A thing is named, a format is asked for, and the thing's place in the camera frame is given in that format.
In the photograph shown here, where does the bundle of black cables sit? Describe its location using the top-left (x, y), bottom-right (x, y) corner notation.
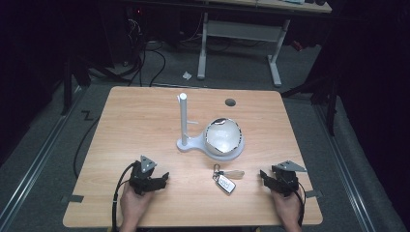
top-left (124, 17), bottom-right (167, 88)

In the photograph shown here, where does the person's right hand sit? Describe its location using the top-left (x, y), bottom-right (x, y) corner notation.
top-left (270, 188), bottom-right (305, 232)

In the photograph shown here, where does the metal floor rail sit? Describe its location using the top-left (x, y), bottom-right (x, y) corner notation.
top-left (0, 85), bottom-right (85, 232)
top-left (312, 102), bottom-right (376, 232)

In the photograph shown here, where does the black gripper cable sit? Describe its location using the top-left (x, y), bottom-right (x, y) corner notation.
top-left (110, 161), bottom-right (137, 232)
top-left (291, 180), bottom-right (307, 228)

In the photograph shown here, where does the white bowl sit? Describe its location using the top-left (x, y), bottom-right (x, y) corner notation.
top-left (204, 117), bottom-right (243, 158)

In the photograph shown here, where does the pale tassel key pendant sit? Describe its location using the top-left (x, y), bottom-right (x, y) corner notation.
top-left (221, 169), bottom-right (246, 181)

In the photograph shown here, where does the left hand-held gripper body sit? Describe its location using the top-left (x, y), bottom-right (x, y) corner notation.
top-left (129, 155), bottom-right (159, 196)

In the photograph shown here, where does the black tripod stand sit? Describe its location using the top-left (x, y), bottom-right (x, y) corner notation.
top-left (279, 75), bottom-right (341, 137)
top-left (59, 52), bottom-right (132, 117)

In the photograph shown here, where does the car key fob with ring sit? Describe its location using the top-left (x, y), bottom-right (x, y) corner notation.
top-left (211, 163), bottom-right (237, 196)

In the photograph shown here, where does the black floor cable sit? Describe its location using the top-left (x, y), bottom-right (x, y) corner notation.
top-left (73, 115), bottom-right (102, 180)

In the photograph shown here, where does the white stand with pole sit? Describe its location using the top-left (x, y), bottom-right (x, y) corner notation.
top-left (175, 92), bottom-right (246, 162)

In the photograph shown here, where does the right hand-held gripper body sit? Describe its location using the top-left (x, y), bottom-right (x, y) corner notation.
top-left (271, 159), bottom-right (308, 198)

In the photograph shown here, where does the wooden desk with white frame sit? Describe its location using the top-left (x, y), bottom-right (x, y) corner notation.
top-left (196, 0), bottom-right (334, 88)

